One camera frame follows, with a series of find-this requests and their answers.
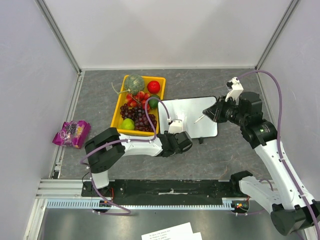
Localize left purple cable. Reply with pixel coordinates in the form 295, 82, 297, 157
79, 97, 172, 216

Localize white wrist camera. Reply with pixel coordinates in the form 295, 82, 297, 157
225, 77, 244, 102
167, 119, 184, 134

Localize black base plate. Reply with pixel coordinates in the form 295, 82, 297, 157
81, 178, 251, 206

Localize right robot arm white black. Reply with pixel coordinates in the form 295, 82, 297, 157
202, 92, 320, 236

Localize red apple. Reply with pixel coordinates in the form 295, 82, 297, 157
147, 80, 161, 94

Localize right whiteboard stand foot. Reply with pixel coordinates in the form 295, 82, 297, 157
198, 137, 204, 144

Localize white paper sheets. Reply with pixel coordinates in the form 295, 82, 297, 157
141, 222, 202, 240

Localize dark red grapes bunch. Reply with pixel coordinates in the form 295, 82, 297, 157
120, 103, 158, 132

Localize green pear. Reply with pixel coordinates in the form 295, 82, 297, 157
119, 118, 135, 131

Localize white slotted cable duct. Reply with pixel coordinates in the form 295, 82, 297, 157
46, 199, 235, 211

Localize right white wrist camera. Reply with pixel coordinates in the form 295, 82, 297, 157
225, 77, 244, 102

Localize green mango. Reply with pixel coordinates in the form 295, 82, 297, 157
148, 94, 160, 109

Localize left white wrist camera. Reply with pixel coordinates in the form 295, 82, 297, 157
167, 119, 184, 134

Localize purple snack bag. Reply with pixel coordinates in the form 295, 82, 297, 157
52, 120, 91, 149

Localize small whiteboard black frame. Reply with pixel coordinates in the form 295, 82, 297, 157
158, 96, 218, 139

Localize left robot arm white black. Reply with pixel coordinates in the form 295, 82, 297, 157
84, 127, 193, 197

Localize green netted melon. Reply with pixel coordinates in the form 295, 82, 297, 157
124, 74, 145, 96

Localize red strawberries bunch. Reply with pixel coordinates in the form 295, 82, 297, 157
125, 91, 151, 108

